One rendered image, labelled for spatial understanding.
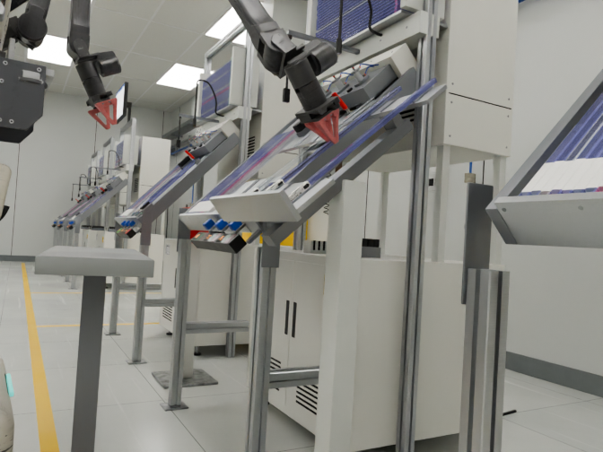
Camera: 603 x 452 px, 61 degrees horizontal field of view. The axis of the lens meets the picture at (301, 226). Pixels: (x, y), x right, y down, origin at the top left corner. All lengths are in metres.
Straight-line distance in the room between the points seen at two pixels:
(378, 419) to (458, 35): 1.24
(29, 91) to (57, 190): 8.68
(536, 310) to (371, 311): 1.68
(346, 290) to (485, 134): 0.90
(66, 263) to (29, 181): 8.88
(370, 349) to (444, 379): 0.33
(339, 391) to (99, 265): 0.60
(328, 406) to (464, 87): 1.12
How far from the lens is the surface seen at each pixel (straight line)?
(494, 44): 1.98
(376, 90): 1.63
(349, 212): 1.16
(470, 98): 1.84
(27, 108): 1.40
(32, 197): 10.04
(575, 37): 3.21
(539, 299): 3.09
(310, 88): 1.17
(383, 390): 1.63
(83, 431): 1.56
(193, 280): 2.38
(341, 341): 1.18
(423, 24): 1.71
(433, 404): 1.78
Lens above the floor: 0.67
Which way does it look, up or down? 2 degrees up
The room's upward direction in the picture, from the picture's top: 3 degrees clockwise
